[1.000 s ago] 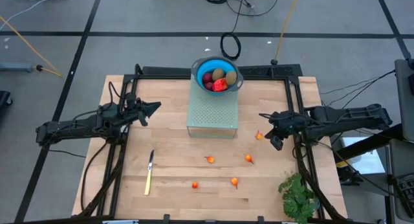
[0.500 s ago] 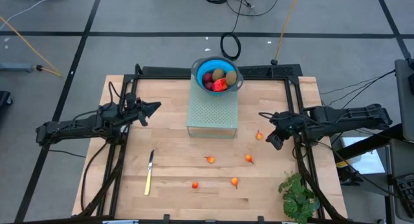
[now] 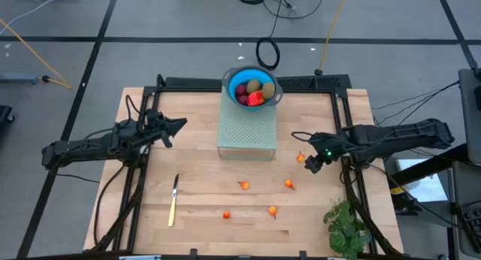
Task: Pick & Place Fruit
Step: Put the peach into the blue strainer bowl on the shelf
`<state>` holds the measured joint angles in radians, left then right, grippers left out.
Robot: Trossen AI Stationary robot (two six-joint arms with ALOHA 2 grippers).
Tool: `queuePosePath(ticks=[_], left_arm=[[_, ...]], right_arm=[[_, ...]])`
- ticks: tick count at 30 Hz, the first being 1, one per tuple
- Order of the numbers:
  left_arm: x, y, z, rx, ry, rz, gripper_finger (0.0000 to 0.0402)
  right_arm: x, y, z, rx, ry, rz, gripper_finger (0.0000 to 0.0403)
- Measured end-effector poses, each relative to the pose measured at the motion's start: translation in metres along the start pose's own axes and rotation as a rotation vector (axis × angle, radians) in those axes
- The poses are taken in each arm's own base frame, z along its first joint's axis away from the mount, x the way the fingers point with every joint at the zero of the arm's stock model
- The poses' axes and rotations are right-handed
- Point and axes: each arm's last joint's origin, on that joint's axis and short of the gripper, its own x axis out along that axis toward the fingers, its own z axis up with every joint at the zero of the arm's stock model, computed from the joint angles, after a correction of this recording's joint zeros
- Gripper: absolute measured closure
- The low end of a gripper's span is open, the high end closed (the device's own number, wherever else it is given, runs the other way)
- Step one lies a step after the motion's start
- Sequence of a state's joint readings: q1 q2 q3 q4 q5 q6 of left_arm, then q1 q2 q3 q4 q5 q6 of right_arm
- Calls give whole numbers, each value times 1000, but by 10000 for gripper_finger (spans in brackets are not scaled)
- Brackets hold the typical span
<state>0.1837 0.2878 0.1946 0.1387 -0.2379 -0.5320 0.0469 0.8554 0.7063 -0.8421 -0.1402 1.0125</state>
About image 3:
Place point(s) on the small yellow-red toy pear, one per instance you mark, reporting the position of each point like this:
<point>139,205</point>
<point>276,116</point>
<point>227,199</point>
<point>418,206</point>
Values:
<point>245,185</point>
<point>288,183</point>
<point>300,158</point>
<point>272,210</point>

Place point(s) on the small red-orange toy fruit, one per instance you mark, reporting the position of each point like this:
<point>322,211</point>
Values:
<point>226,215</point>

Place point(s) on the green artificial leafy plant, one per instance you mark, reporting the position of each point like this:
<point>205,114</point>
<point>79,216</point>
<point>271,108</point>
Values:
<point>345,233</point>

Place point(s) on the red yellow toy mango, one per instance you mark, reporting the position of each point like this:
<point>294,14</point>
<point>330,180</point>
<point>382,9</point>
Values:
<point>256,99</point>

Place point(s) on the silver bracket plate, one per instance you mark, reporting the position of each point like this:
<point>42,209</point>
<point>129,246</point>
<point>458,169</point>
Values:
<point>139,257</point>

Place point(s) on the blue collapsible bowl grey rim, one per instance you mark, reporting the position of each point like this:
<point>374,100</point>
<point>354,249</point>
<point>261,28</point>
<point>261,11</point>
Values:
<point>231,79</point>

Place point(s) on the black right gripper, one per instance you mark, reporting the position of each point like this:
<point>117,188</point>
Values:
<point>327,147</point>

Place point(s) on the brown toy kiwi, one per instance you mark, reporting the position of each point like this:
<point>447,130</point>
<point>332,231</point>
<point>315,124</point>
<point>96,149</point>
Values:
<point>253,86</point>
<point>268,90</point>

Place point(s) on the pale green perforated metal shelf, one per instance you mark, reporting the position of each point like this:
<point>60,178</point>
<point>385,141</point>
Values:
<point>246,132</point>

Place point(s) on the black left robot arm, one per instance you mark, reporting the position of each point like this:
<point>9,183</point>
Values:
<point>82,149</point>

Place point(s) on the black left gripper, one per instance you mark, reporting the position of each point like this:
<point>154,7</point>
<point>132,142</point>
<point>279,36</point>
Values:
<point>156,126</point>

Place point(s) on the black support beam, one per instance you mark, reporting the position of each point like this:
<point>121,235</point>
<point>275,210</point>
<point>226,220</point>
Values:
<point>451,155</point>

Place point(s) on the dark red toy pomegranate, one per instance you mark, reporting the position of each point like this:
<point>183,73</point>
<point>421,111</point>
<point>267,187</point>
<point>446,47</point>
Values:
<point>241,90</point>
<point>243,100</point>

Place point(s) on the grey cabinet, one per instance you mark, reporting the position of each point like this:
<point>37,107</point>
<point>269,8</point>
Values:
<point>471,117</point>

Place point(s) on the grey floor bar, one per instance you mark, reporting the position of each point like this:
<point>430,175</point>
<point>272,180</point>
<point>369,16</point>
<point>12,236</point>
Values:
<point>19,78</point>

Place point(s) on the black floor object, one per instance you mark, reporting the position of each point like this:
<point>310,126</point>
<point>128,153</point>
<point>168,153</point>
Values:
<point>4,115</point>

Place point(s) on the grey keypad device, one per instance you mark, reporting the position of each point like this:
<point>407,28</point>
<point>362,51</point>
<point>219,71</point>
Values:
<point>469,215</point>

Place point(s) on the white sheet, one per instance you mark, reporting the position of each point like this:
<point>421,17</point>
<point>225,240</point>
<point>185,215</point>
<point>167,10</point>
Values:
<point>428,190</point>

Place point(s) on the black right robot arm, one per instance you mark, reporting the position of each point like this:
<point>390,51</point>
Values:
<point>398,138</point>

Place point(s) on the black table edge bracket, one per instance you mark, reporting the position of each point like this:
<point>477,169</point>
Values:
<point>193,253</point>
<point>302,254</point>

